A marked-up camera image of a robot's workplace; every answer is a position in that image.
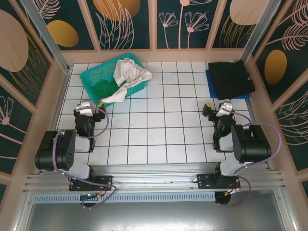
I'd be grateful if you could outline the blue folded t-shirt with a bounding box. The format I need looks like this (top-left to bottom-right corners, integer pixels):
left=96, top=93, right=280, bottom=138
left=205, top=69, right=251, bottom=99

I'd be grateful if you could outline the aluminium frame post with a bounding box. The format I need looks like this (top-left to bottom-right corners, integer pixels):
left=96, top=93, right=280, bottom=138
left=240, top=0, right=282, bottom=64
left=19, top=0, right=71, bottom=73

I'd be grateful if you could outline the teal plastic basket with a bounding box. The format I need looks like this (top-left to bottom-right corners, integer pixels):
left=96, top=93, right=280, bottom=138
left=79, top=52, right=147, bottom=108

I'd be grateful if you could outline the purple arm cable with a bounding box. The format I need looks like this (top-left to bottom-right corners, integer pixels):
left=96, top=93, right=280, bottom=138
left=218, top=107, right=282, bottom=207
left=52, top=107, right=118, bottom=210

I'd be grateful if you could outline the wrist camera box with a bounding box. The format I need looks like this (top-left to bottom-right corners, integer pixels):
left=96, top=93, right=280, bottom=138
left=217, top=102, right=233, bottom=116
left=74, top=101, right=94, bottom=116

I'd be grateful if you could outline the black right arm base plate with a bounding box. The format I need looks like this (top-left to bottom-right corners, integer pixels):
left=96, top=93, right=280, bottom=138
left=196, top=173, right=241, bottom=191

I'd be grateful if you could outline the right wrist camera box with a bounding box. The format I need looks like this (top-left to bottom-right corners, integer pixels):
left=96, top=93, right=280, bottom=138
left=217, top=102, right=233, bottom=116

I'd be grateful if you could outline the red power wire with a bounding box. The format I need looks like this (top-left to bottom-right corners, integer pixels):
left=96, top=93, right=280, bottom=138
left=225, top=184, right=242, bottom=197
left=80, top=186, right=108, bottom=202

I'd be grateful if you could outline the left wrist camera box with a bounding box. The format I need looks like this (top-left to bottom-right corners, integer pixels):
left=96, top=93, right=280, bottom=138
left=74, top=101, right=94, bottom=116

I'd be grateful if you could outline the metal sheet panel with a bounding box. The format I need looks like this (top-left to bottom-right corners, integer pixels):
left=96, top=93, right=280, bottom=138
left=14, top=190, right=297, bottom=231

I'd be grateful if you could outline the black folded t-shirt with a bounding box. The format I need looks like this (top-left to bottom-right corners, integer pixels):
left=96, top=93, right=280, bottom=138
left=208, top=59, right=256, bottom=101

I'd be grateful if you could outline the white t-shirt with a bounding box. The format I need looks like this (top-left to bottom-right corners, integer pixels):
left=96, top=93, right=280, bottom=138
left=100, top=57, right=153, bottom=103

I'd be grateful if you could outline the grey slotted cable duct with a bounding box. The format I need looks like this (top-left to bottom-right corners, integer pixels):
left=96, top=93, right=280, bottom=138
left=33, top=192, right=216, bottom=203

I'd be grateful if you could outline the green t-shirt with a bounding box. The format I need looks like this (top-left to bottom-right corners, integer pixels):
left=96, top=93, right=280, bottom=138
left=92, top=79, right=127, bottom=99

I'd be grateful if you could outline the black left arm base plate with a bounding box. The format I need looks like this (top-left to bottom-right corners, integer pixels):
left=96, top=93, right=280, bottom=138
left=69, top=175, right=114, bottom=192

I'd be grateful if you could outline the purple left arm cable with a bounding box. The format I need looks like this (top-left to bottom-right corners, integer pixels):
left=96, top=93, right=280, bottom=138
left=52, top=107, right=118, bottom=210

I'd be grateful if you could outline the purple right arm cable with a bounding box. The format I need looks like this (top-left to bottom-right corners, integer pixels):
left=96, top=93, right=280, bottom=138
left=218, top=107, right=282, bottom=207

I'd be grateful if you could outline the aluminium mounting rail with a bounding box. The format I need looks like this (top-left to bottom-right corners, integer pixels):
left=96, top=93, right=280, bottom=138
left=23, top=163, right=287, bottom=193

